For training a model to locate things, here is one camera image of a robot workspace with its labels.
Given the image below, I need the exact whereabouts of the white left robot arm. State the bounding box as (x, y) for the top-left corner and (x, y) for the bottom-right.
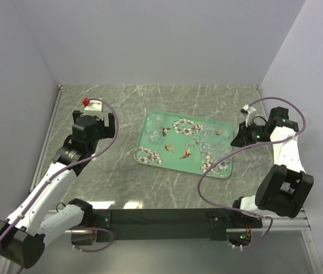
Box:
(0, 111), (119, 269)

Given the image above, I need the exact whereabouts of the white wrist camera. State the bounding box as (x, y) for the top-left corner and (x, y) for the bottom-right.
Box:
(241, 104), (257, 126)
(82, 98), (103, 118)

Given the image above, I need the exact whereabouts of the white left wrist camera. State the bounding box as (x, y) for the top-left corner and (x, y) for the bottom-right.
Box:
(82, 98), (103, 118)

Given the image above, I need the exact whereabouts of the green floral hummingbird tray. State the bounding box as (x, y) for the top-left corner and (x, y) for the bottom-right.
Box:
(134, 112), (232, 175)

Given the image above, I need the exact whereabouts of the black base crossbar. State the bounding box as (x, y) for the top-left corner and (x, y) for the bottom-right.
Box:
(89, 208), (262, 241)

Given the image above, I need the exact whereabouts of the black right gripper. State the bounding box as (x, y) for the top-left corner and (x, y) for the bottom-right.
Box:
(231, 120), (272, 150)

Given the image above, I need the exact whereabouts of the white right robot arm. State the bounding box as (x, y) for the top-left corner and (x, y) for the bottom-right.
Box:
(230, 107), (314, 228)

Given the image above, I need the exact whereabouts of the clear glass edge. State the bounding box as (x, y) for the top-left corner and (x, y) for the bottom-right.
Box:
(221, 124), (233, 143)

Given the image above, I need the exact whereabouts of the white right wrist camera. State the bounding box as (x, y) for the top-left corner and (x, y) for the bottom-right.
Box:
(241, 104), (257, 126)

